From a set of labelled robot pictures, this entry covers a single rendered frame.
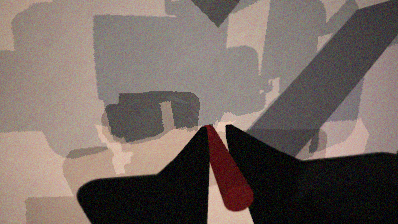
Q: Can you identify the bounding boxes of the dark red peg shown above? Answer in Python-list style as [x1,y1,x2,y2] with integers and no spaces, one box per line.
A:
[204,125,253,212]

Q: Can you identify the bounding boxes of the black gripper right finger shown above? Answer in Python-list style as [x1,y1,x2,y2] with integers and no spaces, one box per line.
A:
[225,124,398,224]

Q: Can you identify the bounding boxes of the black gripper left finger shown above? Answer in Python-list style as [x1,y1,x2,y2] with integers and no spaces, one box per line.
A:
[76,127,210,224]

